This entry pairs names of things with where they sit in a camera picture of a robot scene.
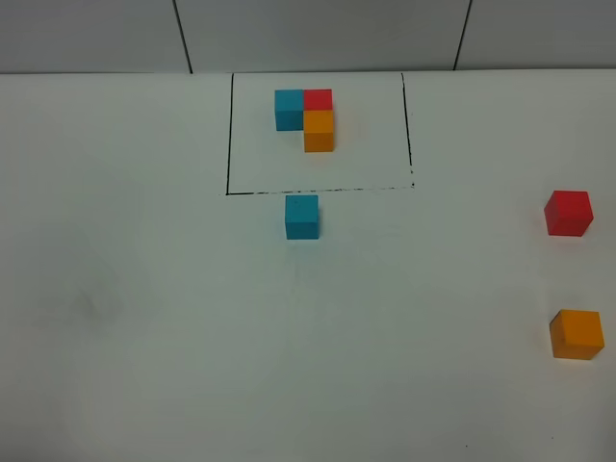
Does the orange template cube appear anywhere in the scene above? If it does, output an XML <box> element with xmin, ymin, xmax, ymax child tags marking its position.
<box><xmin>303</xmin><ymin>110</ymin><xmax>335</xmax><ymax>153</ymax></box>

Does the blue template cube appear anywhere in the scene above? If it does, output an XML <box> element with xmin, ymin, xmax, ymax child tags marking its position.
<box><xmin>274</xmin><ymin>90</ymin><xmax>304</xmax><ymax>131</ymax></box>

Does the red template cube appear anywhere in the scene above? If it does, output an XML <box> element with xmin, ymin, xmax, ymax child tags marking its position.
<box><xmin>303</xmin><ymin>89</ymin><xmax>333</xmax><ymax>111</ymax></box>

